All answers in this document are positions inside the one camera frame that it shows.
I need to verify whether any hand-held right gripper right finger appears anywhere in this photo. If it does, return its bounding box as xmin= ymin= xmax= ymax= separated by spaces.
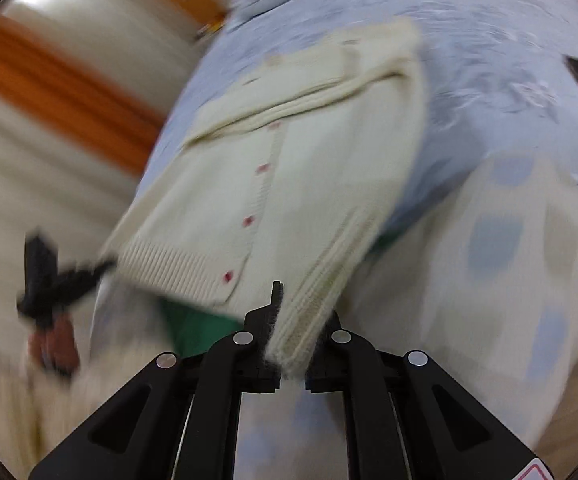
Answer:
xmin=304 ymin=311 xmax=556 ymax=480

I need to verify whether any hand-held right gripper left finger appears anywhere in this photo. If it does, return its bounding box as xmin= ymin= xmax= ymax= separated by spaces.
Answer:
xmin=28 ymin=280 xmax=285 ymax=480

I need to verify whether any green cloth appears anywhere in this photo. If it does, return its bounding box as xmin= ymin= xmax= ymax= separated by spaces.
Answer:
xmin=158 ymin=232 xmax=406 ymax=362

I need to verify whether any orange wooden board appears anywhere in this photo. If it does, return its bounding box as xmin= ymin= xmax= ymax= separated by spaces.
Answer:
xmin=0 ymin=14 xmax=171 ymax=177

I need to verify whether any light blue bed sheet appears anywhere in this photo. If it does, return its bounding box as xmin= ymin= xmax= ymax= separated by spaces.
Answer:
xmin=134 ymin=0 xmax=578 ymax=281

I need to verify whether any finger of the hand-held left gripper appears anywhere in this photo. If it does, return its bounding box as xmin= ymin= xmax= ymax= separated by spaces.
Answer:
xmin=58 ymin=258 xmax=118 ymax=307

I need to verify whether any white blue-dotted blanket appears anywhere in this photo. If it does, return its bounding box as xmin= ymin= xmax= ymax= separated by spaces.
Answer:
xmin=92 ymin=154 xmax=578 ymax=480

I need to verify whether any cream knitted cardigan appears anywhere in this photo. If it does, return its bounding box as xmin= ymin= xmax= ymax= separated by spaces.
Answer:
xmin=102 ymin=15 xmax=431 ymax=379

